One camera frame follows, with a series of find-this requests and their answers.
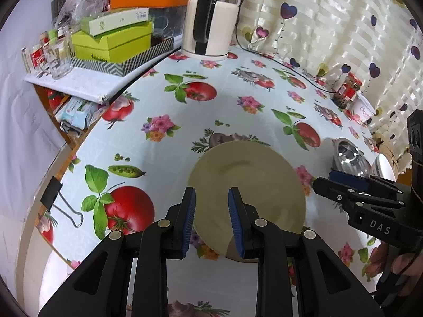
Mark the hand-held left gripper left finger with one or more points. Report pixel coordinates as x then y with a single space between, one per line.
189 218

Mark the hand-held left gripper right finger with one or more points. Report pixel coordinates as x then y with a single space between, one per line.
236 224

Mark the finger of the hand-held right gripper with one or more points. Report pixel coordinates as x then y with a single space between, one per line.
360 181
343 193

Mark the stainless steel bowl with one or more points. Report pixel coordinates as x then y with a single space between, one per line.
352 158

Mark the white bowl with blue stripe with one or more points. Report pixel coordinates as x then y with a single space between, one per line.
383 168

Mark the beige plate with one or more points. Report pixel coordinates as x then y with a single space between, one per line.
244 171

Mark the person's right hand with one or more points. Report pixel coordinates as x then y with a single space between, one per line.
408 267

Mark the brown cloth bag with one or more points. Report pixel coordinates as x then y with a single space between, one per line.
391 155

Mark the white yogurt tub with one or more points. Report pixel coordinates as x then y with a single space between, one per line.
362 112

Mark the sauce jar with red lid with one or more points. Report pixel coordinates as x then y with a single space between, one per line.
347 92

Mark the black binder clip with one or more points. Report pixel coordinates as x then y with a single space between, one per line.
51 193

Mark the blue white packets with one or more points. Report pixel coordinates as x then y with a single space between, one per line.
79 114

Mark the cream curtain with heart print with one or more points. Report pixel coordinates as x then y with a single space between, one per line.
330 23

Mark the white kettle base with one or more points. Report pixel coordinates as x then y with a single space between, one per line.
205 56

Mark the black white striped box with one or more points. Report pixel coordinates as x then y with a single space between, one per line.
132 62

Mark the white paper sheet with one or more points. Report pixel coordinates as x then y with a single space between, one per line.
76 84

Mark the lime green box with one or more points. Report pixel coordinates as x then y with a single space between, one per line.
112 46

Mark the dark glass box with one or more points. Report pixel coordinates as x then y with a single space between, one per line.
165 23

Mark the cream electric kettle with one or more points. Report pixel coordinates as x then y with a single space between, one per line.
214 23

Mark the glass mug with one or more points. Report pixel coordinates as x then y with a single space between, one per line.
58 64

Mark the pale green long box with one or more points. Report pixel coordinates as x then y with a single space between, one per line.
112 23

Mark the clear plastic bag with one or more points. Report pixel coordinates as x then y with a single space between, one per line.
86 6

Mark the dark jar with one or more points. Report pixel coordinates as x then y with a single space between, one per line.
58 3

